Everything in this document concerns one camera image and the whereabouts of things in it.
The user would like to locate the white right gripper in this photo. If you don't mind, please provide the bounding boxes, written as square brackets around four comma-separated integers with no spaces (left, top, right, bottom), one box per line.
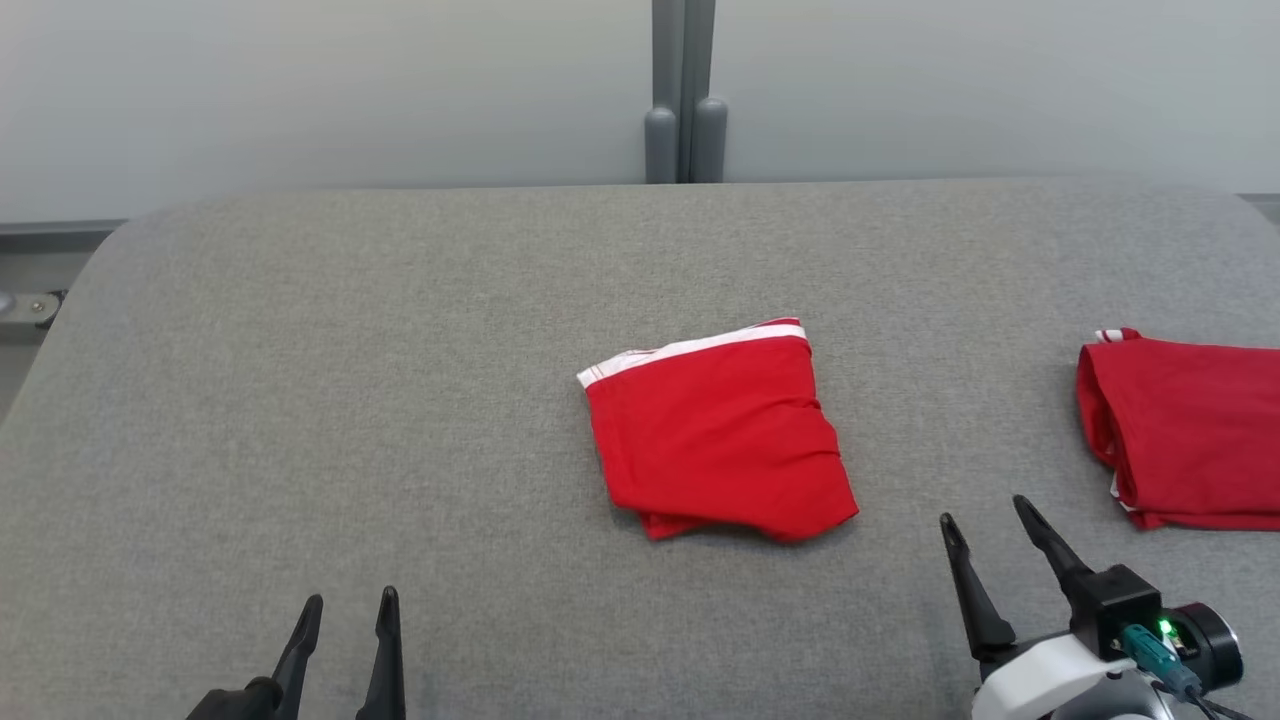
[938,495,1183,720]

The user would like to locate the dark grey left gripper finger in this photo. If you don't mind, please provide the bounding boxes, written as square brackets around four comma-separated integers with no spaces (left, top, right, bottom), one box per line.
[355,586,407,720]
[270,594,325,720]

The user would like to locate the red white basketball jersey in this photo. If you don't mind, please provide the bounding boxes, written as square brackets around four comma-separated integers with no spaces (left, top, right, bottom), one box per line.
[1075,326,1280,532]

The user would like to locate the red shorts with white stripe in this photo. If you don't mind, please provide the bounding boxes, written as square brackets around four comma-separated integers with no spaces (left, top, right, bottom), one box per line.
[576,316,862,545]

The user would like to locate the grey fabric sofa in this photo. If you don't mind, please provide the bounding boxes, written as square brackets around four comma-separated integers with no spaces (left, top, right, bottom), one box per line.
[0,178,1280,720]

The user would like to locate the teal cable connector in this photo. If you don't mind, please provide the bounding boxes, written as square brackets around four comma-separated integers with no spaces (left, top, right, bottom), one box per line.
[1119,624,1203,698]

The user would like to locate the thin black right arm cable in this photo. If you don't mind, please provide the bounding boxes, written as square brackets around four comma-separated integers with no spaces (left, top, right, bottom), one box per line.
[1150,680,1263,720]

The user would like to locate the grey metal floor bracket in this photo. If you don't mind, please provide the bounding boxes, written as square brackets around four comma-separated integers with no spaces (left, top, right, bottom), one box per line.
[0,288,68,332]

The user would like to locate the grey partition post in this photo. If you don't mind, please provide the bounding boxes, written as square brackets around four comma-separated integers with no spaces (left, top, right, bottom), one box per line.
[644,0,729,185]

